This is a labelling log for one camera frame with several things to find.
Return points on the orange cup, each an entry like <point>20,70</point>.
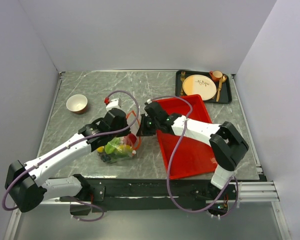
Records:
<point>216,75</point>

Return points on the green leaf vegetable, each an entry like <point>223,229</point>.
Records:
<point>111,146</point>

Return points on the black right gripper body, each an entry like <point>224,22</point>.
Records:
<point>157,123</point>

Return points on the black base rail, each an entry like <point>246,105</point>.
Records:
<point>155,194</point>

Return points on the red apple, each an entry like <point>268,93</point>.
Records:
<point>130,139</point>

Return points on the gold fork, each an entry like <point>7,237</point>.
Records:
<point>182,78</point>

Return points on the black serving tray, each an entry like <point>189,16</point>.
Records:
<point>225,94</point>

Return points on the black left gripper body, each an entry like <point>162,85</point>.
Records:
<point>121,133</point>

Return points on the gold spoon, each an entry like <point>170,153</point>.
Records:
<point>220,83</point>

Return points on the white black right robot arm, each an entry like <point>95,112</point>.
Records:
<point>227,144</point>

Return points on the clear zip bag orange zipper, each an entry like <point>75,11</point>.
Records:
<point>133,129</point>

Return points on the black grape bunch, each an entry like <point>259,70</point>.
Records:
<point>106,158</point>

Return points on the yellow mango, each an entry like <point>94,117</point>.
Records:
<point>124,150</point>

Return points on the red plastic tray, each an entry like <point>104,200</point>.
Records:
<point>192,157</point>

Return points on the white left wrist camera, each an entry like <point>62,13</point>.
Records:
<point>114,104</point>

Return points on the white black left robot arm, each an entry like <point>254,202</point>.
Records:
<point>31,183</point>

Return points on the green orange fruit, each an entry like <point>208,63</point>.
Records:
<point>101,150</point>

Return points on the white brown bowl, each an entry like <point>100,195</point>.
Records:
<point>77,104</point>

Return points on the cream orange plate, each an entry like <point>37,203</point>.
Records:
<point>199,85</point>

